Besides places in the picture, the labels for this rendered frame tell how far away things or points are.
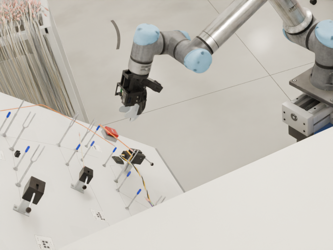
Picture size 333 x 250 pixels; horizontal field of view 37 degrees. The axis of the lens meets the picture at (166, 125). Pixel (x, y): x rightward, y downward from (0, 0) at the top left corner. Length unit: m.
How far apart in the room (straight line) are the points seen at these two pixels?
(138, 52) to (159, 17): 3.73
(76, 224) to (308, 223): 0.90
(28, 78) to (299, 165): 1.76
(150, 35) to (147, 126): 2.30
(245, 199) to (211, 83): 3.48
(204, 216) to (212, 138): 2.93
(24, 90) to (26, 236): 1.12
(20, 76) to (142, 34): 0.86
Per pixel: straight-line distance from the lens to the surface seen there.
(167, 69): 4.38
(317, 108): 1.97
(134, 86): 1.63
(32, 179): 1.31
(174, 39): 1.57
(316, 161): 0.70
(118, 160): 1.89
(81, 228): 1.41
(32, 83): 2.27
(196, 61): 1.48
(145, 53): 1.55
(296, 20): 1.92
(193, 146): 3.52
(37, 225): 1.33
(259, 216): 0.64
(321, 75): 1.97
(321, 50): 1.92
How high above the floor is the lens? 2.34
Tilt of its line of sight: 39 degrees down
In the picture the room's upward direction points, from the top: 13 degrees counter-clockwise
